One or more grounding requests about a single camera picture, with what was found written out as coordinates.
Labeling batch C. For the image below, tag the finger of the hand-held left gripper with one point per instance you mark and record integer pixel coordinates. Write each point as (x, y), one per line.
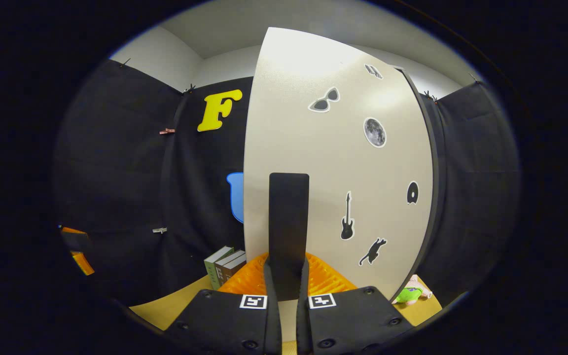
(77, 241)
(83, 262)

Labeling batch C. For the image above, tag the beige cabinet door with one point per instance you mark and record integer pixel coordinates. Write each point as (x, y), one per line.
(323, 158)

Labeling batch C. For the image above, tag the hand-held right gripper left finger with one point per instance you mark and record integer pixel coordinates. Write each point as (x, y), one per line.
(274, 325)

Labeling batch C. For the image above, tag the brown book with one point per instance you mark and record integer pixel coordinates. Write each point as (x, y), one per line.
(237, 268)
(225, 270)

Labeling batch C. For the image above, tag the green pink plush toy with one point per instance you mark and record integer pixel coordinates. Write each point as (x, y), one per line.
(409, 295)

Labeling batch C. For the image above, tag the white clothes peg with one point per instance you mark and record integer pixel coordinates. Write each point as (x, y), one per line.
(159, 230)

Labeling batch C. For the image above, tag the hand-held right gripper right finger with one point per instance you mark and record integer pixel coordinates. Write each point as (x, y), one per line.
(303, 325)

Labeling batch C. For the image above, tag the green book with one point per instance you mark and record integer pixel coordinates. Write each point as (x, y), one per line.
(212, 271)

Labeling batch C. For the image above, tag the pink clothes peg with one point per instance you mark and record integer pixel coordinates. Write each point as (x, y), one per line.
(167, 131)

